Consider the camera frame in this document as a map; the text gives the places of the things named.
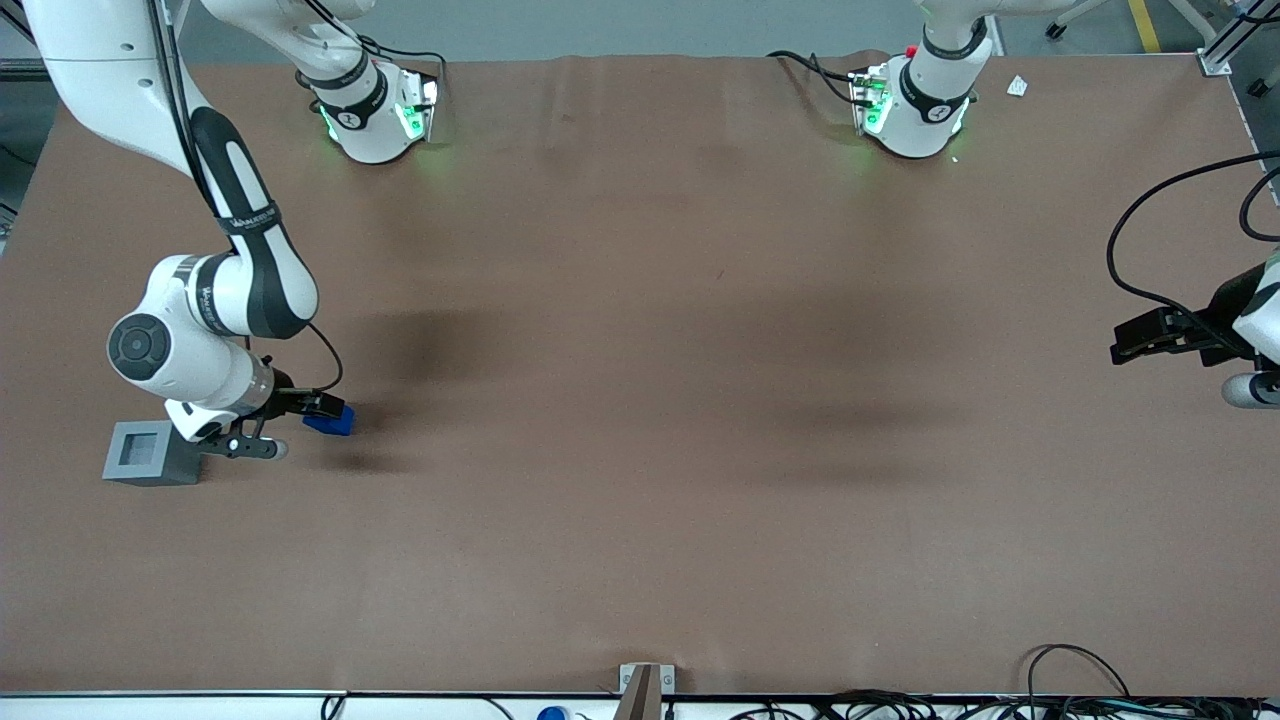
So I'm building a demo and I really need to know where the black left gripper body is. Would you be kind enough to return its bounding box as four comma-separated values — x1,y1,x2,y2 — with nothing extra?
1150,265,1269,367

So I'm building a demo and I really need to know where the brown stand post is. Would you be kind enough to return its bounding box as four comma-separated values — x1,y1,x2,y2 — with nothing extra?
612,665,663,720

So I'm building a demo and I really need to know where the black cable bundle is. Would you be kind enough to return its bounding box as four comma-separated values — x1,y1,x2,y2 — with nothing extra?
730,688,1280,720

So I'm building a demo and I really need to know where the gray square base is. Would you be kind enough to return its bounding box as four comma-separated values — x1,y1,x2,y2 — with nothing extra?
102,421,206,488

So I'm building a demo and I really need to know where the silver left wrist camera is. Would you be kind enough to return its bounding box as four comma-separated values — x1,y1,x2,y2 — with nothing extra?
1221,371,1280,410

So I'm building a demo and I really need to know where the black arm base cable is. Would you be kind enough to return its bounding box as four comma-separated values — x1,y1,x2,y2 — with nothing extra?
767,50,863,107
300,0,448,96

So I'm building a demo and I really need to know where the black cable loop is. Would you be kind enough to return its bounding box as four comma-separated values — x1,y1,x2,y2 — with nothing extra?
1027,644,1132,701

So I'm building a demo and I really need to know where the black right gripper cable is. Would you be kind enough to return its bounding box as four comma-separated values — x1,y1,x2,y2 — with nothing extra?
150,0,346,396

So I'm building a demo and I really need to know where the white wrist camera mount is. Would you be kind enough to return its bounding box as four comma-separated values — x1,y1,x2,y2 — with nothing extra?
165,398,251,443

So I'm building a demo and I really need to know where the black right arm base cable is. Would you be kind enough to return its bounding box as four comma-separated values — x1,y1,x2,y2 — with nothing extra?
300,0,448,96

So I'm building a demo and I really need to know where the black looped cable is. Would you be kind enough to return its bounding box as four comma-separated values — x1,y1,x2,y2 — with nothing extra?
1239,165,1280,244

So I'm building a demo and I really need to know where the brown paper table cover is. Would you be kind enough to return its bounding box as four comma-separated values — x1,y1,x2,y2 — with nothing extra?
0,50,1280,697

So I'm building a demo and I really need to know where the black left arm base cable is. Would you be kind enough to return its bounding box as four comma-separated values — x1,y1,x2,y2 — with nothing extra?
767,50,863,107

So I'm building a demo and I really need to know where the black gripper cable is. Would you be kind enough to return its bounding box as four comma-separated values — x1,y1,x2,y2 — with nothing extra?
150,0,346,396
1105,150,1280,321

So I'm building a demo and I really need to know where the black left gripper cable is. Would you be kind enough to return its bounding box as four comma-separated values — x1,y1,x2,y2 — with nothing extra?
1105,150,1280,321

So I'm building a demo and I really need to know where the aluminium frame post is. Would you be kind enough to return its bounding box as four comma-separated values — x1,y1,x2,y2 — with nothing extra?
1197,0,1280,77

